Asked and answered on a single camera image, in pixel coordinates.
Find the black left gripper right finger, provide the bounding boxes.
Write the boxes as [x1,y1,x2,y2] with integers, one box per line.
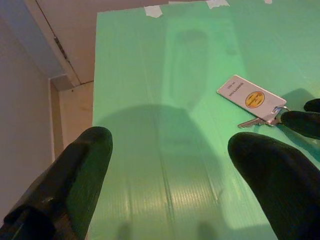
[227,132,320,240]

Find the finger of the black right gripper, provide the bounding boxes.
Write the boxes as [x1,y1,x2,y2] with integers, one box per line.
[303,98,320,113]
[281,111,320,140]

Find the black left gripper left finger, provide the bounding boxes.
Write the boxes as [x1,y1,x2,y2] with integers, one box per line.
[0,126,114,240]

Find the silver key ring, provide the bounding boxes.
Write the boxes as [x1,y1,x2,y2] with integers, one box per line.
[273,105,290,119]

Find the silver key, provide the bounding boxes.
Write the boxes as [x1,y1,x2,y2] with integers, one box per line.
[237,115,283,129]

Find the white key tag yellow emblem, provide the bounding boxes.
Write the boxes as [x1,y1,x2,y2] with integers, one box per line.
[216,74,288,125]

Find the green corrugated plastic sheet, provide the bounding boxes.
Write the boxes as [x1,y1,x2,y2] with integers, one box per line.
[87,0,320,240]

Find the metal door hinge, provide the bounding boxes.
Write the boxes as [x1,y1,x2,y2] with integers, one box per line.
[53,35,67,61]

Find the white door frame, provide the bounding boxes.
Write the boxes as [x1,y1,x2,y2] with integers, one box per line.
[0,0,81,87]

